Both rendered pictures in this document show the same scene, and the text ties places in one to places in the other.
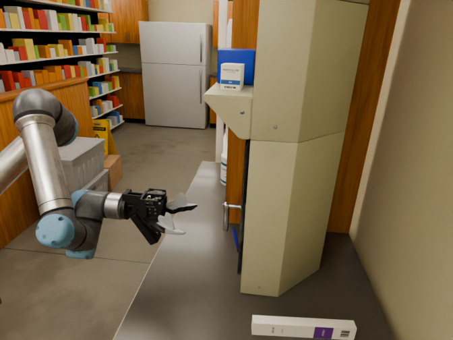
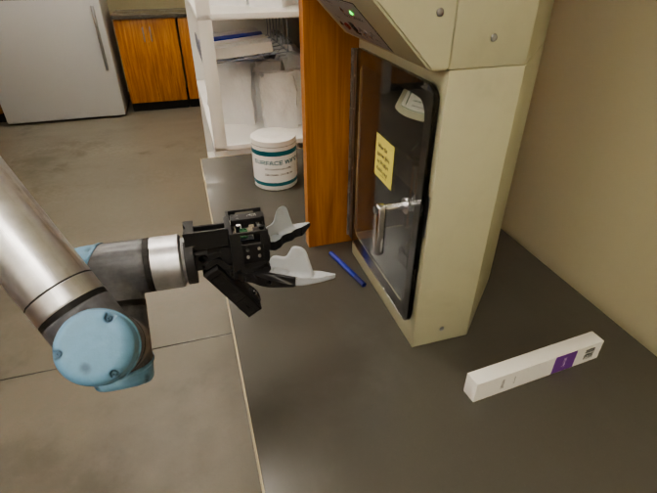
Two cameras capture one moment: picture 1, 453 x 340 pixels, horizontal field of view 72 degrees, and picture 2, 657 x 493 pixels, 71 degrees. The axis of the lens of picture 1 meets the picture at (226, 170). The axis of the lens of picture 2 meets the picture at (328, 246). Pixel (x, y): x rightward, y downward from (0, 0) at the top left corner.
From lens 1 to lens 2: 0.39 m
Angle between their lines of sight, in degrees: 22
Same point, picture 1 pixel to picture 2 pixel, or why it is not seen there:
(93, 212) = (127, 287)
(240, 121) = (436, 33)
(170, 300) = (316, 398)
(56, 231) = (111, 345)
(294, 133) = (523, 45)
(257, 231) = (446, 239)
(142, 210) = (236, 256)
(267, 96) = not seen: outside the picture
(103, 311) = (83, 456)
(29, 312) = not seen: outside the picture
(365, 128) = not seen: hidden behind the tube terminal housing
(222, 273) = (364, 327)
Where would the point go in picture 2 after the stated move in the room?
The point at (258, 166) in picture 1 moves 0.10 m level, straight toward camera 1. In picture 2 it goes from (459, 122) to (503, 149)
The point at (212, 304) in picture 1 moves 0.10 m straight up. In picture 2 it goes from (385, 380) to (389, 335)
